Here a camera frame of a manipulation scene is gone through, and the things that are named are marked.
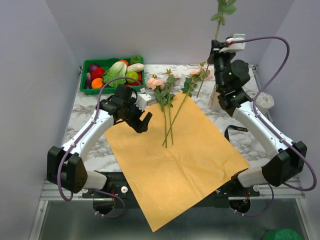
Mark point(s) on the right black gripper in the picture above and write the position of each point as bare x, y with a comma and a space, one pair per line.
214, 53

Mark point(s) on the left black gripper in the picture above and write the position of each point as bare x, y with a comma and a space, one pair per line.
139, 126

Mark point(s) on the pink rose stem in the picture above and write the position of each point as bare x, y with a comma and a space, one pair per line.
188, 86
160, 92
170, 82
224, 7

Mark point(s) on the orange wrapping paper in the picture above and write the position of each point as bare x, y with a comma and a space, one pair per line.
169, 174

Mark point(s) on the black ribbon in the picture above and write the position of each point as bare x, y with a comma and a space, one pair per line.
233, 127

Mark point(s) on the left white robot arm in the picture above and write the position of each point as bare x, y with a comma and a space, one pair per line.
65, 164

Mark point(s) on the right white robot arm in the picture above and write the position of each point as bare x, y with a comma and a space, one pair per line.
286, 156

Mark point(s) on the white ribbed vase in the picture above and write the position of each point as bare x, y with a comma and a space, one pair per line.
213, 103

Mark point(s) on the green plastic crate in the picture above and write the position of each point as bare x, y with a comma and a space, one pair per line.
104, 63

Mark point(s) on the red chili pepper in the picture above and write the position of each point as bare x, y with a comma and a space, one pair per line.
135, 84

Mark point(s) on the green lime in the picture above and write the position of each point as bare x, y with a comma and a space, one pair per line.
132, 75

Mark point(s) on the white radish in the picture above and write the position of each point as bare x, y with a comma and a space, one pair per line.
137, 67

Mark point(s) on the green cabbage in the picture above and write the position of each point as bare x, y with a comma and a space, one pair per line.
117, 70

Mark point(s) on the orange fruit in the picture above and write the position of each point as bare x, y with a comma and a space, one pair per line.
97, 83

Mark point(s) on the orange tomato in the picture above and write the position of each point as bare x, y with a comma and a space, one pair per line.
124, 61

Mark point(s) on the purple eggplant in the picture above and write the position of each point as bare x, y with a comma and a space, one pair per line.
88, 81

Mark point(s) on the green bell pepper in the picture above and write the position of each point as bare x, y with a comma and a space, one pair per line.
136, 59

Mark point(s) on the white cup with drawing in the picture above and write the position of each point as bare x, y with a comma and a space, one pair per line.
264, 102

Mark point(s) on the purple onion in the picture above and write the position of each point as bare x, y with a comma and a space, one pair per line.
92, 67

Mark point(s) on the green object bottom corner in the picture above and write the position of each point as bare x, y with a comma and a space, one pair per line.
282, 234

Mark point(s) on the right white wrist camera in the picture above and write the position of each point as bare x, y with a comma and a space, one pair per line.
231, 44

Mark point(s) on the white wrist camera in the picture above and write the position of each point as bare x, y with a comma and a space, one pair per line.
231, 44
143, 100

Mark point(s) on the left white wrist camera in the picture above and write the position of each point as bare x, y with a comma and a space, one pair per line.
143, 100

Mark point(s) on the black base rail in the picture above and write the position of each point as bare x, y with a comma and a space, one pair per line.
231, 194

